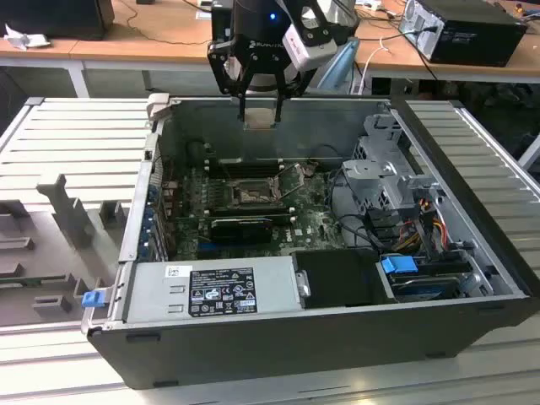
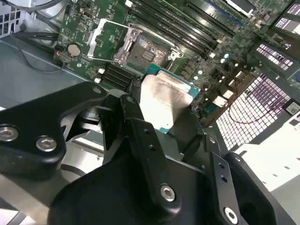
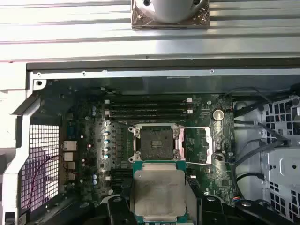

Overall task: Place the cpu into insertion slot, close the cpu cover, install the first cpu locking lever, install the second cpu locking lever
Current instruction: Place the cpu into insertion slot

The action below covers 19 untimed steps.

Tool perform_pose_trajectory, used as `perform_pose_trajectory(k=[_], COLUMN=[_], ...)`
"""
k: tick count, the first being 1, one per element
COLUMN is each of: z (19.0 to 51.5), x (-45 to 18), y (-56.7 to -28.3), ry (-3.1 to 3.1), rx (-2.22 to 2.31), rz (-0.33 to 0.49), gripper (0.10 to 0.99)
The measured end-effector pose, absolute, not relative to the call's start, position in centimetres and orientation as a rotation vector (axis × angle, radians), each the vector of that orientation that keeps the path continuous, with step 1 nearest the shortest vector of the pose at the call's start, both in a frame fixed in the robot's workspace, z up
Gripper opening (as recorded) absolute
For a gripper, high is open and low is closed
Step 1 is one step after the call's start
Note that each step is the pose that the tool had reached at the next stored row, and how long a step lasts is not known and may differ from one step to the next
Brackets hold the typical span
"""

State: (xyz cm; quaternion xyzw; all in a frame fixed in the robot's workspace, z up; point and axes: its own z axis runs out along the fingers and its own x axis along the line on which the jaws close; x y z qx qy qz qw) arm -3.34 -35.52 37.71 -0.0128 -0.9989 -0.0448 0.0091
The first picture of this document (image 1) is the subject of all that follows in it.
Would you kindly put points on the large black box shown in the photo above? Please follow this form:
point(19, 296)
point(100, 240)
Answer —
point(55, 19)

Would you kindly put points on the wooden desk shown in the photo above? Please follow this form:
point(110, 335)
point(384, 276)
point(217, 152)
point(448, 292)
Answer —
point(126, 42)
point(401, 59)

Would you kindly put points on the white frame leg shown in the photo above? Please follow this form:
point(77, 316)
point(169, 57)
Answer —
point(530, 152)

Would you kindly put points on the black PC tower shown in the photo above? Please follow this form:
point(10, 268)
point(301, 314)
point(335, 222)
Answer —
point(476, 42)

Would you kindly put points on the metal drive cage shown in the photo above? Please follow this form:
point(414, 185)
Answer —
point(367, 173)

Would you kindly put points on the grey parts rack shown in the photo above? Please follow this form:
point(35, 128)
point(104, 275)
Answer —
point(55, 236)

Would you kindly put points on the black camera bracket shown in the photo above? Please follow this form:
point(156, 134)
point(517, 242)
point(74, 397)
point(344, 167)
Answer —
point(316, 25)

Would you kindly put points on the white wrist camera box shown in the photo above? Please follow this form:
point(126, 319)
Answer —
point(304, 52)

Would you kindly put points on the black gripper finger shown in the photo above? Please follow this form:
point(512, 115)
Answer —
point(295, 86)
point(214, 63)

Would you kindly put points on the small black box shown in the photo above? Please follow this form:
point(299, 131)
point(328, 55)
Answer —
point(219, 25)

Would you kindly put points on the blue case latch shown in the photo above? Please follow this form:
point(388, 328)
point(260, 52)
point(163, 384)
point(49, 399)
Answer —
point(93, 299)

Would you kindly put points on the RAM slot white clips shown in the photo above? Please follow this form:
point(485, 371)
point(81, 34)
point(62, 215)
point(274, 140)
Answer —
point(249, 208)
point(236, 161)
point(282, 218)
point(236, 170)

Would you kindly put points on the green RAM stick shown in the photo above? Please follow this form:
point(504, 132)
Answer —
point(25, 280)

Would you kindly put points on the blue disk carrier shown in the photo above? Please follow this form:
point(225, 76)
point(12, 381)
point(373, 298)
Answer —
point(396, 266)

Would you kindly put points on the crumpled white paper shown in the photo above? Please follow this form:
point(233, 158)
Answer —
point(25, 41)

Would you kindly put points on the black open PC case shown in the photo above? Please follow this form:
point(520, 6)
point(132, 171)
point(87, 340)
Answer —
point(295, 350)

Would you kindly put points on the black plastic shroud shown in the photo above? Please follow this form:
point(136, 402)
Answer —
point(337, 278)

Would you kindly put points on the black graphics card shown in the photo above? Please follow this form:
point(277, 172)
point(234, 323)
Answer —
point(240, 231)

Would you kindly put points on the grey power supply unit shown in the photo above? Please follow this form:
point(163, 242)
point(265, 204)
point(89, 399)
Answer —
point(147, 295)

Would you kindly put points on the CPU socket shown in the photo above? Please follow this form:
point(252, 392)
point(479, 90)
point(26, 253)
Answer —
point(249, 195)

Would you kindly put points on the green motherboard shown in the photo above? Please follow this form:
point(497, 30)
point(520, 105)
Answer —
point(312, 211)

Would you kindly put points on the hard disk drive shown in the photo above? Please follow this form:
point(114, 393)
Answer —
point(422, 289)

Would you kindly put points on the silver CPU plate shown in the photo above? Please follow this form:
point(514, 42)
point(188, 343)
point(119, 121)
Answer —
point(258, 118)

